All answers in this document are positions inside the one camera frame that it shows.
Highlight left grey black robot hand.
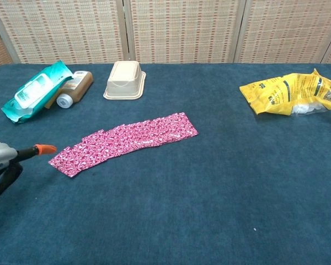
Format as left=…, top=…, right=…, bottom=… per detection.
left=0, top=137, right=57, bottom=202

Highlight pink patterned packet strip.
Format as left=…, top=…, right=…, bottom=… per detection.
left=81, top=112, right=199, bottom=166

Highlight teal wet wipes pack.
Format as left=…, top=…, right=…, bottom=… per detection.
left=1, top=60, right=74, bottom=124

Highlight brown bottle with white cap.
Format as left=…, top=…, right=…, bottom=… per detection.
left=56, top=71, right=94, bottom=109

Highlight beige plastic container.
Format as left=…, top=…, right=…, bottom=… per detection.
left=103, top=60, right=147, bottom=100

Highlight blue table cloth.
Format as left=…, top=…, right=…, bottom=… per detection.
left=0, top=63, right=331, bottom=265

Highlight yellow crumpled plastic bag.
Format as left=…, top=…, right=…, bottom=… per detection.
left=239, top=68, right=331, bottom=116

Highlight white pads in clear plastic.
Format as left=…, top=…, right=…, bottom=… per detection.
left=291, top=100, right=325, bottom=116

